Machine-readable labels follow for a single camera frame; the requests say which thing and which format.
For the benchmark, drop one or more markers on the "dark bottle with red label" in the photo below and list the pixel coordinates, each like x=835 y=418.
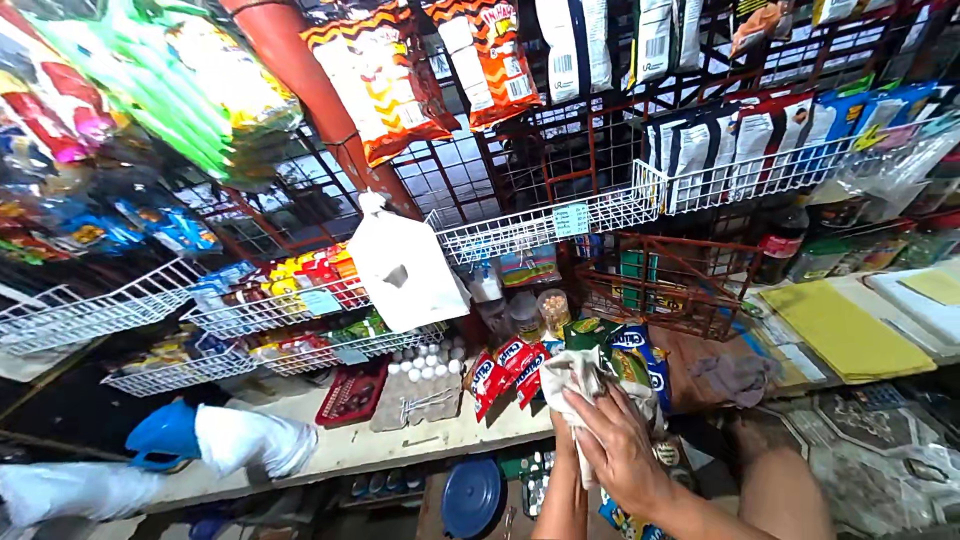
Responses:
x=780 y=244

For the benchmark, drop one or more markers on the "white counter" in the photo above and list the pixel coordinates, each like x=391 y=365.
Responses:
x=375 y=450

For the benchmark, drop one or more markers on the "clear jar with round snacks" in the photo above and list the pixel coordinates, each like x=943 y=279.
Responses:
x=555 y=309

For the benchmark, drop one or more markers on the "red round pillar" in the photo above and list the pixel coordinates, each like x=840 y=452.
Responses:
x=311 y=90

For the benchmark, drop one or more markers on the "bunch of blue snack packs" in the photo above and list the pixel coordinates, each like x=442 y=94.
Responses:
x=176 y=229

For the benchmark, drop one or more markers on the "zip pouch with coloured items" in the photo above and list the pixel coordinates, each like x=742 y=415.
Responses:
x=531 y=271

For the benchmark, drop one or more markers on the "person's right thumb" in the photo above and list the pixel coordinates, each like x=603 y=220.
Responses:
x=589 y=448

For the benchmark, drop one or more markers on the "pile of yellow-blue packets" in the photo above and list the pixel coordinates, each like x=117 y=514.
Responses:
x=176 y=354

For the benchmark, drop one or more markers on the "row of snack packets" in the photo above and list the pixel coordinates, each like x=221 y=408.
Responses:
x=487 y=382

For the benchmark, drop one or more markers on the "person's legs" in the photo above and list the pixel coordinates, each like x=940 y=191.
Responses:
x=784 y=495

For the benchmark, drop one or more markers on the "pile of colourful sachets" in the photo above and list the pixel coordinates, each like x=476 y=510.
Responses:
x=304 y=274

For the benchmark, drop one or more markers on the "row of hanging snack bags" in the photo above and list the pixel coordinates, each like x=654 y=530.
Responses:
x=382 y=82

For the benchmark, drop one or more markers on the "grey egg tray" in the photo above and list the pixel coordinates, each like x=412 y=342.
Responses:
x=397 y=394

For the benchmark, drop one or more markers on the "window grille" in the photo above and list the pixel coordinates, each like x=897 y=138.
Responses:
x=562 y=150

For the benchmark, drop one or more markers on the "blue-yellow snack packet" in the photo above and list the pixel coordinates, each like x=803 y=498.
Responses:
x=619 y=521

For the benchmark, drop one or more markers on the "blue round lid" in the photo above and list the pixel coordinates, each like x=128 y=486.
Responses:
x=471 y=498

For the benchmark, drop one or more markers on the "person's right fingers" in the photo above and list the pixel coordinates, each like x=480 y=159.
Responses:
x=614 y=401

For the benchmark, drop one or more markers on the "clear plastic jar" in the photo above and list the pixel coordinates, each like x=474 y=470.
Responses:
x=523 y=311

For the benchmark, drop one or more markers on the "green box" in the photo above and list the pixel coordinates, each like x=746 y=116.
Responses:
x=634 y=281

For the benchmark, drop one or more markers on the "white bottle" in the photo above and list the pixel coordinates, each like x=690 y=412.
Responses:
x=489 y=285

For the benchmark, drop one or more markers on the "brown cardboard sheet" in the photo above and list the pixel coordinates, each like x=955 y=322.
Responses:
x=679 y=360

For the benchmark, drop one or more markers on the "person's right hand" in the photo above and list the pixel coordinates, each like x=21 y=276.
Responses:
x=627 y=454

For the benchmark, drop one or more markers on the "brown metal rack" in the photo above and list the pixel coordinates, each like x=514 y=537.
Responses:
x=697 y=309

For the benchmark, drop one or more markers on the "clear plastic bag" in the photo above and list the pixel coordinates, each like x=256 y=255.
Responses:
x=892 y=176

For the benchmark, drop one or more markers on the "red plastic tray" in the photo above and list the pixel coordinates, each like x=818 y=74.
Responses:
x=334 y=409

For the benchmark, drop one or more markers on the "person's left hand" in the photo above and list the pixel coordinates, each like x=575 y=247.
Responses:
x=564 y=435

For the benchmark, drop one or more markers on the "person's right index finger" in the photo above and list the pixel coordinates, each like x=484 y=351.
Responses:
x=581 y=406

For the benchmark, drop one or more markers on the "clear container with green lid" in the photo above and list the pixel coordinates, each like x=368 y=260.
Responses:
x=817 y=260

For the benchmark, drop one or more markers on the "bunch of red packs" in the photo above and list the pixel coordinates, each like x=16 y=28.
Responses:
x=64 y=97

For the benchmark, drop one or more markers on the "pile of red-green packets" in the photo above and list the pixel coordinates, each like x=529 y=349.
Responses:
x=360 y=328

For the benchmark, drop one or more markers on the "bunch of green plastic packs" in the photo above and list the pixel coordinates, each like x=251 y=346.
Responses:
x=150 y=75

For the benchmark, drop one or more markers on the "white cloth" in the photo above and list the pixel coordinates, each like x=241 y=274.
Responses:
x=568 y=379

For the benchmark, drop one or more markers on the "person's right forearm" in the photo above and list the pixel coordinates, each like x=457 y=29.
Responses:
x=694 y=514

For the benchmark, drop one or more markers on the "row of white pouches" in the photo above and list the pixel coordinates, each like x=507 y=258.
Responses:
x=694 y=154

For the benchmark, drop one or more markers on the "white plastic bag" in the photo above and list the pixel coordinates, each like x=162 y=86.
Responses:
x=405 y=277
x=244 y=439
x=71 y=491

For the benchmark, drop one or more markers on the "group of white eggs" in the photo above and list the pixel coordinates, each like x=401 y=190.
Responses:
x=427 y=361

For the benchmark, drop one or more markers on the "yellow paper pad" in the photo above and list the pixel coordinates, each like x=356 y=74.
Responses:
x=937 y=285

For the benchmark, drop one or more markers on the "yellow folder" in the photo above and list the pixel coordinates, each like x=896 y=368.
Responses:
x=847 y=330

